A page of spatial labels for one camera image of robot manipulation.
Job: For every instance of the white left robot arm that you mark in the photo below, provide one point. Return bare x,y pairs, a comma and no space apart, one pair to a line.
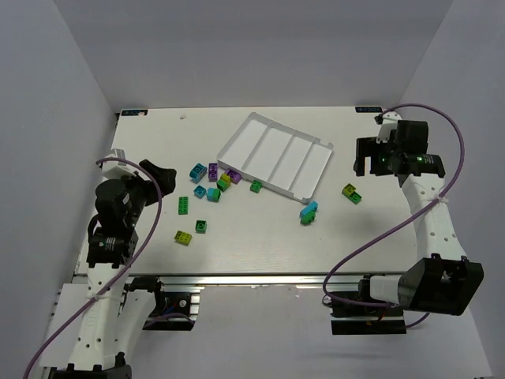
115,312

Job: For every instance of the purple lego brick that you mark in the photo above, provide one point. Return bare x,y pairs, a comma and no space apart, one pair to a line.
234,176
213,172

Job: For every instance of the purple lego brick right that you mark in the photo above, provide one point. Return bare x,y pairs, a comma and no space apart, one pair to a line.
234,176

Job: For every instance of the blue-green lego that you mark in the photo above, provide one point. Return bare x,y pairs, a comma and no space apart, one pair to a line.
213,194

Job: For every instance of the lime lego brick front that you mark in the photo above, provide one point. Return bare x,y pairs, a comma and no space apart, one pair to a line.
183,238

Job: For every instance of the green lego plate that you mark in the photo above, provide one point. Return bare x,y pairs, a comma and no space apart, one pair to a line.
183,206

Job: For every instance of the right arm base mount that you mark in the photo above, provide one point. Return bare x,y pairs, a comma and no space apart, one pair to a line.
367,307

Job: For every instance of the small blue lego brick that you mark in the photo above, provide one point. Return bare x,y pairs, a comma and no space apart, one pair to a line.
200,191

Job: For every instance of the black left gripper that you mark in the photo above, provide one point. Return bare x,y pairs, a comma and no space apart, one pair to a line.
146,183

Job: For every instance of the blue long lego brick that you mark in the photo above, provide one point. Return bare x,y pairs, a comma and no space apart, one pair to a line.
310,207

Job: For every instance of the aluminium table front rail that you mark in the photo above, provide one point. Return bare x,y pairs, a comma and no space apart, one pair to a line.
249,280

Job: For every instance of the green lego by tray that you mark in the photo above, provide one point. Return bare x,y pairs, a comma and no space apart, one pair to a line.
256,186

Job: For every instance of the purple lego brick left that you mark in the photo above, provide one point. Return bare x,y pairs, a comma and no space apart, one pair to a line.
213,172

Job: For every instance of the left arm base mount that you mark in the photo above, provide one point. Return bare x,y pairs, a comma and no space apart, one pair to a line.
172,308

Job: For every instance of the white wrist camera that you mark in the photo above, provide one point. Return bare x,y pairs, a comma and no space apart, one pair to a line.
116,169
387,122

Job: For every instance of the yellow-green stacked lego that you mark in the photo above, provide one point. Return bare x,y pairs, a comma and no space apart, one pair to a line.
224,182

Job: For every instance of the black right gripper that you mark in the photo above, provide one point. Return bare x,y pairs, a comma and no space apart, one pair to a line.
373,156

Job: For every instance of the lime-green lego pair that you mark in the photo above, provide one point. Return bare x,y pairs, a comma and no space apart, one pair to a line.
349,191

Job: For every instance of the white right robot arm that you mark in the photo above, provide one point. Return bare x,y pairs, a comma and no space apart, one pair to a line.
443,280

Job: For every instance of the green small square lego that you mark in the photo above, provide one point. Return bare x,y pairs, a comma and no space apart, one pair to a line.
201,226

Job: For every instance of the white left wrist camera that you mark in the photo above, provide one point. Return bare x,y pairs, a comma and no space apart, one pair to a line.
116,169

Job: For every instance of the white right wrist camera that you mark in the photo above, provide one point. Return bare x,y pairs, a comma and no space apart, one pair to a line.
387,122

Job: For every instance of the blue label sticker right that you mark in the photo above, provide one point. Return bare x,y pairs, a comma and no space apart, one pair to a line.
368,109

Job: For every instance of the white divided sorting tray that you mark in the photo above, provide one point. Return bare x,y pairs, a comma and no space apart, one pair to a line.
285,160

